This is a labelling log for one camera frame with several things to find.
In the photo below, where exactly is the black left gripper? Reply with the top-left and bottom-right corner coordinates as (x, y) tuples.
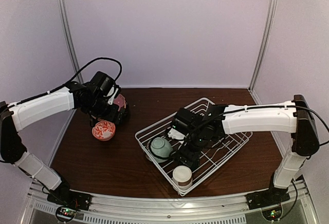
(83, 95), (124, 124)

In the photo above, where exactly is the pink white floral bowl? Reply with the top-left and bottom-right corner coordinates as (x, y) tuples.
(92, 120), (116, 141)

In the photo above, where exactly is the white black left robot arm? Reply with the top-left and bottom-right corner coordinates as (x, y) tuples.
(1, 71), (129, 206)

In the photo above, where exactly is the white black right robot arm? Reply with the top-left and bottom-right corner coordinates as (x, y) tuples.
(168, 95), (320, 204)

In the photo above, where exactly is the white brown cup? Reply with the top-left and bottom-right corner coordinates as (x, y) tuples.
(172, 165), (192, 191)

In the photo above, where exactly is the pale green bowl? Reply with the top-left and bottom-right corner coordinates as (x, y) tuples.
(148, 137), (173, 163)

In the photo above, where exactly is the right circuit board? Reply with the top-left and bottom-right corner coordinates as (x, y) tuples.
(262, 207), (283, 221)

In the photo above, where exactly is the circuit board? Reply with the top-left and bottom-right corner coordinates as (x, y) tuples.
(55, 206), (77, 222)
(262, 207), (283, 221)

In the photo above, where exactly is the left circuit board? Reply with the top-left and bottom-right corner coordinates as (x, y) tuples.
(55, 206), (77, 222)

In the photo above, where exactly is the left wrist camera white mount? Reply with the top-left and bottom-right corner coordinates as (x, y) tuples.
(106, 86), (121, 105)

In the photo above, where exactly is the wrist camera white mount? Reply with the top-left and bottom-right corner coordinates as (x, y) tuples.
(167, 127), (186, 141)
(106, 86), (121, 105)

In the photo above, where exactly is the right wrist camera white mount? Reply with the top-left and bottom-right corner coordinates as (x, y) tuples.
(167, 127), (186, 141)

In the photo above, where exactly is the white wire dish rack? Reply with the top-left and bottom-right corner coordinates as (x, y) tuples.
(135, 113), (252, 196)

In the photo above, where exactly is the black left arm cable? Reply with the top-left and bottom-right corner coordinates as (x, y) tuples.
(48, 57), (122, 96)

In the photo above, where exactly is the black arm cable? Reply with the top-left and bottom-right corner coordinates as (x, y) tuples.
(184, 105), (229, 145)
(48, 57), (122, 96)

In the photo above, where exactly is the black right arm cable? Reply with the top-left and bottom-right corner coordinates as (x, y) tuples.
(184, 105), (229, 145)

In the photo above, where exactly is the left aluminium frame post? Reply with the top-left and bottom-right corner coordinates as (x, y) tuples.
(58, 0), (84, 83)

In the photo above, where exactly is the aluminium frame post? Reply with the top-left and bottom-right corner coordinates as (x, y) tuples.
(58, 0), (84, 83)
(248, 0), (278, 92)

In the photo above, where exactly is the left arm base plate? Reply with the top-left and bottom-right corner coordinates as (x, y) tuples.
(47, 188), (92, 211)

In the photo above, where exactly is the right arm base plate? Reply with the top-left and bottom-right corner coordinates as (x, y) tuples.
(245, 190), (290, 210)

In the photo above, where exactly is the front aluminium rail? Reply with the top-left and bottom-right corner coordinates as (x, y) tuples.
(19, 180), (320, 223)

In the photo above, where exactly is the right aluminium frame post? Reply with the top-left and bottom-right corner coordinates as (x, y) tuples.
(248, 0), (278, 92)

